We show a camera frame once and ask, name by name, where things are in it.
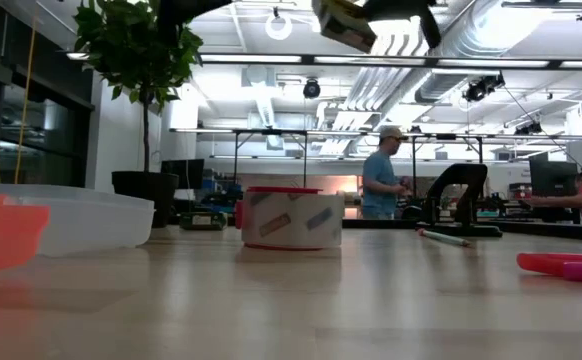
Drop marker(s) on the black ceiling light track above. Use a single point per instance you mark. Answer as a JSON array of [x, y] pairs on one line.
[[546, 4]]

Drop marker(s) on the orange plastic box lid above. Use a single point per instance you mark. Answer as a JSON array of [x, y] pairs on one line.
[[1, 235]]

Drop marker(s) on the black overhead light rail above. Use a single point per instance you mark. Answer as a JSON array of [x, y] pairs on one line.
[[421, 61]]

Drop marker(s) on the clear tape roll red core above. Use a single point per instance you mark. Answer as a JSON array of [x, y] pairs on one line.
[[291, 220]]

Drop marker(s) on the silver ventilation duct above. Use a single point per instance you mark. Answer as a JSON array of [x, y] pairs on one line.
[[466, 35]]

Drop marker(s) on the black aluminium table frame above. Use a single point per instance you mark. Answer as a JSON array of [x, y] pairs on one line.
[[546, 229]]

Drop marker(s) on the yellow crayon box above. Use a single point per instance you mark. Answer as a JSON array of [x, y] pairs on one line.
[[343, 22]]

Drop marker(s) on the black workbench frame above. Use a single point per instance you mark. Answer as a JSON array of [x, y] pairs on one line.
[[271, 132]]

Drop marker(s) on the orange-red marker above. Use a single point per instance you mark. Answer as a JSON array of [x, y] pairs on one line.
[[541, 262]]

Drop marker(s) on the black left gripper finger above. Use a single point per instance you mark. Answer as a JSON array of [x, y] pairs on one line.
[[196, 7]]

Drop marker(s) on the black ceiling camera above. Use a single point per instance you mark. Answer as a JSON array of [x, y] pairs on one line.
[[312, 89]]

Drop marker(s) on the black computer monitor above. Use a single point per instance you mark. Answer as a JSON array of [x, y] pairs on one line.
[[553, 177], [183, 173]]

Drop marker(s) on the pale blue pen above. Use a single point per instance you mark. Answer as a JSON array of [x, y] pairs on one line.
[[443, 238]]

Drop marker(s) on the green equipment case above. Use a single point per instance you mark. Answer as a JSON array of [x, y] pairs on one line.
[[203, 220]]

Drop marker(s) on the potted green tree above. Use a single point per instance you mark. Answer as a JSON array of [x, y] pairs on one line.
[[141, 50]]

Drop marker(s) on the black ceiling spotlight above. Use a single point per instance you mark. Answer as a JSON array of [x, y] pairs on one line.
[[528, 129], [481, 87]]

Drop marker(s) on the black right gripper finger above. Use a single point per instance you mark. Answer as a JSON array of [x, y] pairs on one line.
[[430, 30]]

